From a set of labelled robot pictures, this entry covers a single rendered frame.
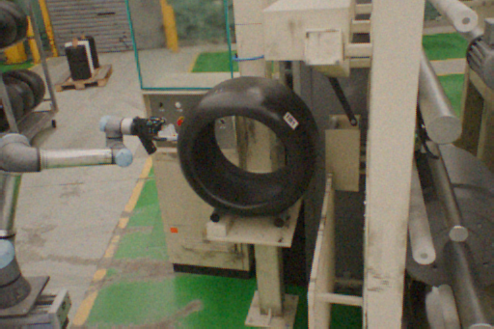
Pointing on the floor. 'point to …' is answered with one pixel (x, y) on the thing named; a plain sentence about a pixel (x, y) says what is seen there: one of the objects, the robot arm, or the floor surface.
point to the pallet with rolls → (83, 65)
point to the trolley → (23, 109)
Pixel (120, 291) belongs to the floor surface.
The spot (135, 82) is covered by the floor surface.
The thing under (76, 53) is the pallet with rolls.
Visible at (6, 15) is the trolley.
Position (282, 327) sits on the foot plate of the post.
